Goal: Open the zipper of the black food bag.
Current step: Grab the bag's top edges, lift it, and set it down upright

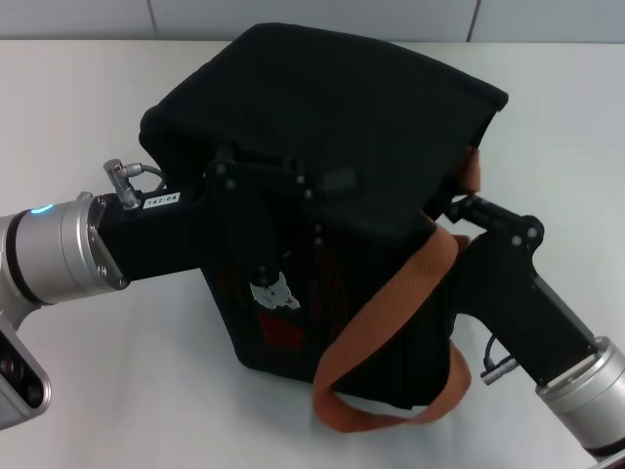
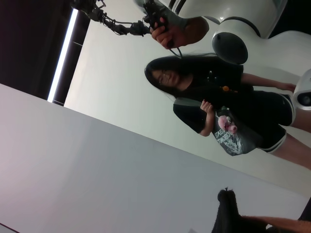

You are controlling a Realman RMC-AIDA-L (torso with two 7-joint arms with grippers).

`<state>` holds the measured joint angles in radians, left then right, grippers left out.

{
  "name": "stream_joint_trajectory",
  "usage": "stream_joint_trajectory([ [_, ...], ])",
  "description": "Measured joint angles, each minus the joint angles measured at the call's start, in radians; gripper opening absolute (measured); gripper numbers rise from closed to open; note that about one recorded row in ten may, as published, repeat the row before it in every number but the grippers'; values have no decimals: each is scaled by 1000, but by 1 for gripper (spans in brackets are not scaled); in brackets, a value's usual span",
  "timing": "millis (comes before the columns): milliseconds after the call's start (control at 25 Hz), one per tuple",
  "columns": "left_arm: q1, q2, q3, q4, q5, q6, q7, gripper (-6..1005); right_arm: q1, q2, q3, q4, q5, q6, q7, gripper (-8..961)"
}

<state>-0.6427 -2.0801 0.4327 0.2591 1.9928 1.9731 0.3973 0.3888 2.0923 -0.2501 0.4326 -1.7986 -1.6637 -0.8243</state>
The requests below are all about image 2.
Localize black food bag orange straps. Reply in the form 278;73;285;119
210;186;311;233

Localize pink plush charm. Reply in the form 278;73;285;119
217;115;238;134

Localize operator hand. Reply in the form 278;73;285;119
150;22;176;51

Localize black teleoperation handle arm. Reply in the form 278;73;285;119
70;0;183;59

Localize woman in black shirt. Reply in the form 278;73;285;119
143;55;311;175

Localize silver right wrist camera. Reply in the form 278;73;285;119
292;69;311;113

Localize dark green tote bag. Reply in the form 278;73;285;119
173;97;264;156

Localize white ceiling light strip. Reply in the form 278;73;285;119
47;8;78;102

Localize operator forearm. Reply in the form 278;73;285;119
170;16;210;49

